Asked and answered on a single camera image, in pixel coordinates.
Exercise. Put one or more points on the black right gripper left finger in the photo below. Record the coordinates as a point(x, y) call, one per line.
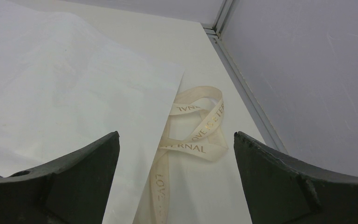
point(72, 189)

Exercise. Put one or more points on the cream printed ribbon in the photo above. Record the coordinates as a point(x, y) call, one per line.
point(206, 141)

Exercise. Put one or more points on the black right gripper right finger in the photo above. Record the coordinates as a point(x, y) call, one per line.
point(280, 189)

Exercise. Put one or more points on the white paper bouquet wrap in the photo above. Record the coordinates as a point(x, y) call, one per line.
point(63, 85)

